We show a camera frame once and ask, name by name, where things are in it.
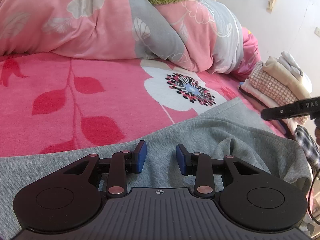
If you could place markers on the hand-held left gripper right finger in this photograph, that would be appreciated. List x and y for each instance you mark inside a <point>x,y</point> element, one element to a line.
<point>181,160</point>

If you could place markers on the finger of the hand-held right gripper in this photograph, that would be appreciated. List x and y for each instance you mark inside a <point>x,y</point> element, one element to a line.
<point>280,112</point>

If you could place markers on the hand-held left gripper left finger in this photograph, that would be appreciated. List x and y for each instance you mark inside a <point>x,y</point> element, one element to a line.
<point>141,156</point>

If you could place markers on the grey sweatpants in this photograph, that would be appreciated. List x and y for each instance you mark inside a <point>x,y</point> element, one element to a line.
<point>212,135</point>

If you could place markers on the stack of folded clothes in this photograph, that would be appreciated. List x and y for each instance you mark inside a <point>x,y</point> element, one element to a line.
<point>257,97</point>

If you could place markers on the cream folded cloth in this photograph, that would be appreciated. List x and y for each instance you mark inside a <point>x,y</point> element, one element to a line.
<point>287,80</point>

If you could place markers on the white folded cloth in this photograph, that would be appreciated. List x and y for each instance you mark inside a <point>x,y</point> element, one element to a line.
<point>291,63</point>

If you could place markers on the pink floral quilt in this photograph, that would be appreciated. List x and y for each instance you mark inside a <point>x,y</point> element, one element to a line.
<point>75,17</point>

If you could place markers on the white wall socket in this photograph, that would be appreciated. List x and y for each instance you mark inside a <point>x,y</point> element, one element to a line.
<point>317,31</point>

